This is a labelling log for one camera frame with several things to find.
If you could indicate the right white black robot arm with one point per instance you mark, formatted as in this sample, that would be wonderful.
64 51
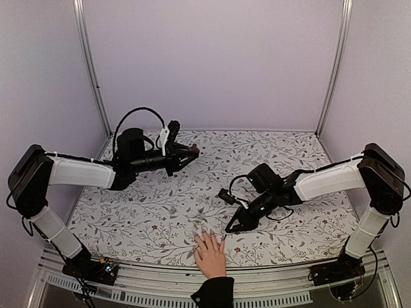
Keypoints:
372 169

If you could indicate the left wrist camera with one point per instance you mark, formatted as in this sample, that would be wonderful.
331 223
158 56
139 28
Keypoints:
167 135

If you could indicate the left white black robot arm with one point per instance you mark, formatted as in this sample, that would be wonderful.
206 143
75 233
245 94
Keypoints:
37 170

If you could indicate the person's hand with painted nails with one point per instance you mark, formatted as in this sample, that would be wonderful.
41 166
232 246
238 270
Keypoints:
210 256

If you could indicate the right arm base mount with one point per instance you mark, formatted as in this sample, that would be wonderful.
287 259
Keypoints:
346 271

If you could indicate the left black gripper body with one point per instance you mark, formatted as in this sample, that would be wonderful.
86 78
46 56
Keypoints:
171 159

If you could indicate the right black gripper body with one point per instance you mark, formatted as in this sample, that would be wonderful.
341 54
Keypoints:
252 222

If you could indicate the red nail polish bottle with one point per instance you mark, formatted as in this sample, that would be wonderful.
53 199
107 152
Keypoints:
193 149

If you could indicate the black sleeved forearm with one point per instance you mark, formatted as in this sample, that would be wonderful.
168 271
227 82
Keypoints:
215 293

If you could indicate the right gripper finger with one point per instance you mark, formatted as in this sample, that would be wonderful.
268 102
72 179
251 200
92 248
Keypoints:
232 228
238 215

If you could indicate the left aluminium frame post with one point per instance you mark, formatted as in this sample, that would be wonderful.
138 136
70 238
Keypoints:
81 24

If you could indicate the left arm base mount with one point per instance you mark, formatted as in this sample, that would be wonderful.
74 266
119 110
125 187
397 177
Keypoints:
102 271

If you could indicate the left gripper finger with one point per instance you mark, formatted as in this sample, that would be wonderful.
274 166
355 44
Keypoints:
184 159
180 149

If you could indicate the right aluminium frame post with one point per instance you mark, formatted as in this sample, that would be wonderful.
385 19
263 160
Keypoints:
343 32

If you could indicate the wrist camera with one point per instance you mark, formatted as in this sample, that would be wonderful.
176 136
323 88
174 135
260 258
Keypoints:
167 135
227 197

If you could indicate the aluminium frame post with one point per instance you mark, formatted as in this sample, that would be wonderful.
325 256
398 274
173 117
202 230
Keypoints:
81 24
343 32

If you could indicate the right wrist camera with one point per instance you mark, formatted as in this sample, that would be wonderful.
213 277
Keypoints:
227 197

